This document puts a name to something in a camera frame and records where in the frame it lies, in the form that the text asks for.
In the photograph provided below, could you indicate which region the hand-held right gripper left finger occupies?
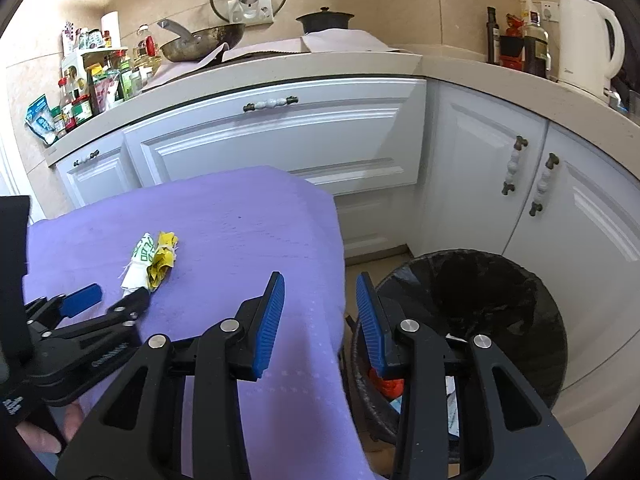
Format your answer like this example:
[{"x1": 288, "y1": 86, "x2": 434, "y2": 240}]
[{"x1": 55, "y1": 271, "x2": 286, "y2": 480}]

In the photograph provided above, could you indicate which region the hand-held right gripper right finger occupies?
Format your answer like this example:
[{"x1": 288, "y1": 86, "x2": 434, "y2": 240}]
[{"x1": 355, "y1": 272, "x2": 587, "y2": 480}]

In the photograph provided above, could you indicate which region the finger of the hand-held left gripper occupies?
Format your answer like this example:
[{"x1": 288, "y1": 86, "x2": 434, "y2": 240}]
[
  {"x1": 22, "y1": 283, "x2": 103, "y2": 328},
  {"x1": 50, "y1": 287, "x2": 152, "y2": 342}
]

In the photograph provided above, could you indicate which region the white green wrapper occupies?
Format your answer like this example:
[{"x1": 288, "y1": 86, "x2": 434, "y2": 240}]
[{"x1": 119, "y1": 232, "x2": 158, "y2": 298}]

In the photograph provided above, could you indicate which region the yellow wrapper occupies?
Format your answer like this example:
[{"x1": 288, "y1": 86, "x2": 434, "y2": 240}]
[{"x1": 145, "y1": 230, "x2": 181, "y2": 293}]

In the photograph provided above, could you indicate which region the red plastic bag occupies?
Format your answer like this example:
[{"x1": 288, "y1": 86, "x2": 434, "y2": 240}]
[{"x1": 370, "y1": 367, "x2": 406, "y2": 398}]

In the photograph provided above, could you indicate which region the black lined trash bin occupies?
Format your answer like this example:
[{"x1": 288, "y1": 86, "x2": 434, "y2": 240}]
[{"x1": 347, "y1": 249, "x2": 568, "y2": 466}]

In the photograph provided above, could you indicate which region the person's left hand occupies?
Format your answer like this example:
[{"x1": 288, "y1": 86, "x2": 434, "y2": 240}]
[{"x1": 15, "y1": 402, "x2": 87, "y2": 457}]

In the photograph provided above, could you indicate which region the plain white cabinet panel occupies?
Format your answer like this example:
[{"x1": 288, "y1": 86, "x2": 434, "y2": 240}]
[{"x1": 332, "y1": 187, "x2": 421, "y2": 261}]

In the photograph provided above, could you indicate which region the purple tablecloth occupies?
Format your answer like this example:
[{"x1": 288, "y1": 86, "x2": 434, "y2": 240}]
[{"x1": 22, "y1": 165, "x2": 386, "y2": 480}]

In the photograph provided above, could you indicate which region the narrow white cabinet drawer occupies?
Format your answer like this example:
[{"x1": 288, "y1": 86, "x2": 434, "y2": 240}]
[{"x1": 55, "y1": 142, "x2": 141, "y2": 211}]

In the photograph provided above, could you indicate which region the blue white packet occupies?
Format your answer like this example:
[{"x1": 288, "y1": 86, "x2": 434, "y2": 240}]
[{"x1": 24, "y1": 94, "x2": 58, "y2": 146}]

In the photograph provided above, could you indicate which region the narrow white cabinet door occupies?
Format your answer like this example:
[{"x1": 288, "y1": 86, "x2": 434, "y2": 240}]
[{"x1": 417, "y1": 80, "x2": 551, "y2": 261}]

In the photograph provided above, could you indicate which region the wide white cabinet drawer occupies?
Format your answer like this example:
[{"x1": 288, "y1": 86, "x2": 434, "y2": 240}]
[{"x1": 122, "y1": 77, "x2": 426, "y2": 198}]

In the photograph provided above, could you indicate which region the group of condiment jars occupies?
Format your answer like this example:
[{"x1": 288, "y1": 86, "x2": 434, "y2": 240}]
[{"x1": 55, "y1": 20, "x2": 163, "y2": 136}]

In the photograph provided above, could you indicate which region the wide white cabinet door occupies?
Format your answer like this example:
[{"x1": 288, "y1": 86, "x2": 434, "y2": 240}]
[{"x1": 500, "y1": 122, "x2": 640, "y2": 356}]

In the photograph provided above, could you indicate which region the metal wok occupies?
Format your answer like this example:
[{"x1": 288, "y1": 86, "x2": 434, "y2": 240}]
[{"x1": 156, "y1": 18, "x2": 247, "y2": 63}]

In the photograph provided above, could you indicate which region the white paper towel roll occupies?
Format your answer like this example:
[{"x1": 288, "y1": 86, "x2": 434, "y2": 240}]
[{"x1": 101, "y1": 11, "x2": 121, "y2": 48}]

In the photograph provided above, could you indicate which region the pale stove cover sheet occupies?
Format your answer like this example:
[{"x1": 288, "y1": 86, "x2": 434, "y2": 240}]
[{"x1": 142, "y1": 29, "x2": 416, "y2": 93}]

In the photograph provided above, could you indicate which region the red and black jar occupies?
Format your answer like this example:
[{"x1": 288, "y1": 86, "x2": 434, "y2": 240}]
[{"x1": 500, "y1": 12, "x2": 525, "y2": 70}]

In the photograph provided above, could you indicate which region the black lidded pot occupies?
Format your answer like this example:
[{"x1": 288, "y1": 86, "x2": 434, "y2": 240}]
[{"x1": 295, "y1": 6, "x2": 355, "y2": 36}]

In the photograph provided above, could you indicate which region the slim dark oil bottle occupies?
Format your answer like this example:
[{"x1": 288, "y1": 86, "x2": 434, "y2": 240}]
[{"x1": 486, "y1": 6, "x2": 502, "y2": 65}]

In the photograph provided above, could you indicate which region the dark sauce bottle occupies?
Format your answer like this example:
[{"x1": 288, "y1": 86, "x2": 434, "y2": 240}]
[{"x1": 521, "y1": 12, "x2": 551, "y2": 79}]

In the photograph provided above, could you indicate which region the white electric kettle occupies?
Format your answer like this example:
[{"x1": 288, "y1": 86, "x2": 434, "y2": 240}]
[{"x1": 556, "y1": 0, "x2": 626, "y2": 98}]

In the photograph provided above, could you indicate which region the ceramic door handle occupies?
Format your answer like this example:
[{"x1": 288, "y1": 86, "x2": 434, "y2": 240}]
[
  {"x1": 529, "y1": 152, "x2": 560, "y2": 217},
  {"x1": 501, "y1": 135, "x2": 529, "y2": 196}
]

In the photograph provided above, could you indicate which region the long ceramic drawer handle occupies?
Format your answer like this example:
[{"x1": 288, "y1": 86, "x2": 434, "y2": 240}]
[{"x1": 242, "y1": 95, "x2": 299, "y2": 113}]

